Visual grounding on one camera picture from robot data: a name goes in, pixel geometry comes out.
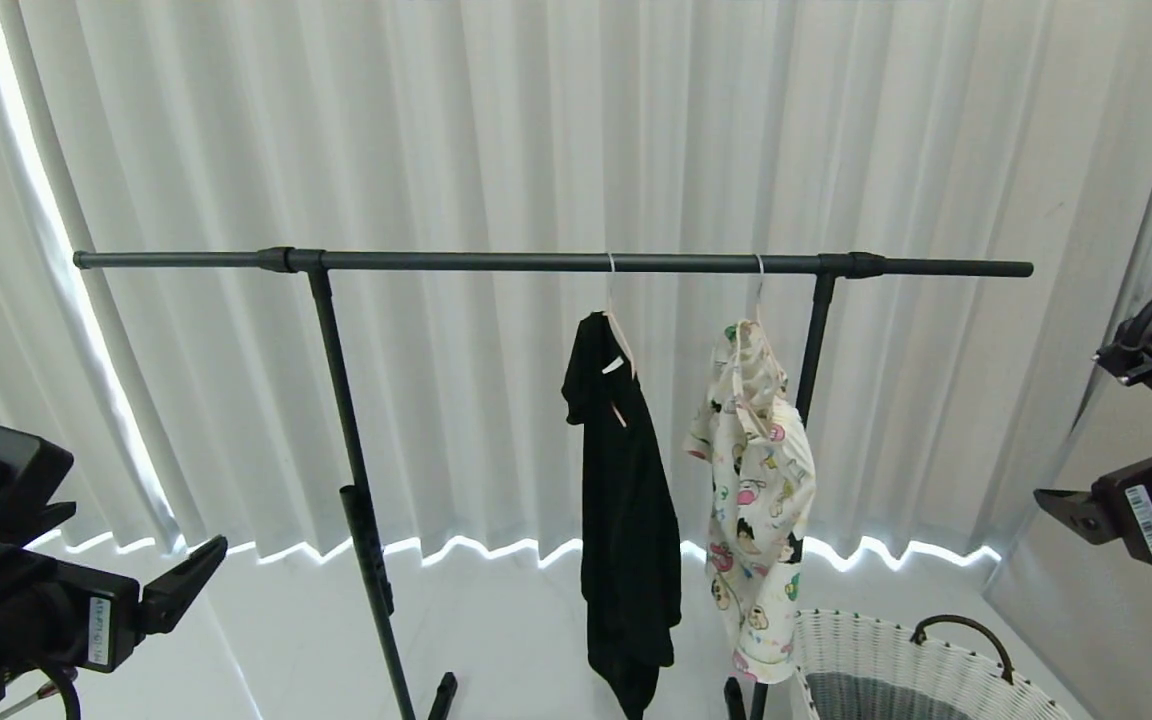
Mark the pink clothes hanger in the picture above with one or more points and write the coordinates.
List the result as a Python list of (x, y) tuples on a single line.
[(621, 347), (760, 270)]

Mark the white laundry basket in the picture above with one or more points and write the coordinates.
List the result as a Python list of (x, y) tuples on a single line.
[(896, 660)]

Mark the black short-sleeved shirt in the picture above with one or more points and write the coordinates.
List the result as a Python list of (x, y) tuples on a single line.
[(626, 520)]

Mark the white curtain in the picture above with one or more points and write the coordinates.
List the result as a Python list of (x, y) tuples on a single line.
[(486, 130)]

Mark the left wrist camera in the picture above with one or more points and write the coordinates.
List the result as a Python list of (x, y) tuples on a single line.
[(26, 480)]

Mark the cream printed garment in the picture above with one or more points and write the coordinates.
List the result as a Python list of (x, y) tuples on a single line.
[(761, 520)]

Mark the black clothes rack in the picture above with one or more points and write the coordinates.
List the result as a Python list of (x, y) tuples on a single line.
[(486, 262)]

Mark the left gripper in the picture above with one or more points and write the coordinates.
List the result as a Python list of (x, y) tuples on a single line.
[(36, 610)]

